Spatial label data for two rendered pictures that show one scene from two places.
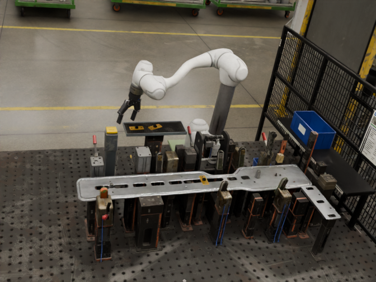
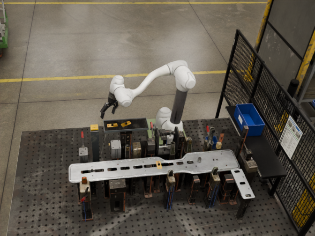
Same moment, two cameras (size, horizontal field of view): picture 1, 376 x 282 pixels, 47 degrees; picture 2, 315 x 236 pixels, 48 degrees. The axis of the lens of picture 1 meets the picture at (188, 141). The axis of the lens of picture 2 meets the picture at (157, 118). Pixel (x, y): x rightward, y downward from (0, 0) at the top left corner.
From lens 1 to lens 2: 73 cm
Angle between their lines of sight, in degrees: 11
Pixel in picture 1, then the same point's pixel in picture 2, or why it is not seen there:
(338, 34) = (291, 23)
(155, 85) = (123, 97)
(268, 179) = (206, 163)
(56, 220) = (58, 188)
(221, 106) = (177, 104)
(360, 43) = (306, 34)
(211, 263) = (161, 224)
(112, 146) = (95, 138)
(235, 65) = (185, 77)
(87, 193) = (75, 177)
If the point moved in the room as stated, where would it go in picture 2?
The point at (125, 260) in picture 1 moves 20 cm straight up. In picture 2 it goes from (101, 220) to (101, 205)
